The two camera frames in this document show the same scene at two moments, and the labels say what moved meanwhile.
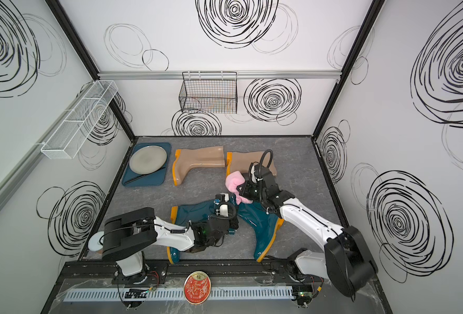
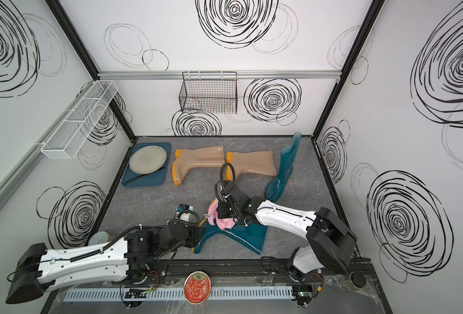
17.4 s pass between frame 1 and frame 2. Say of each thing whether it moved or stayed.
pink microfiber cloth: moved
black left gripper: moved
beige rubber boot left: stayed
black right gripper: moved
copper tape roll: stayed
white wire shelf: stayed
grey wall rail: stayed
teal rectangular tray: stayed
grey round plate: stayed
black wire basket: stayed
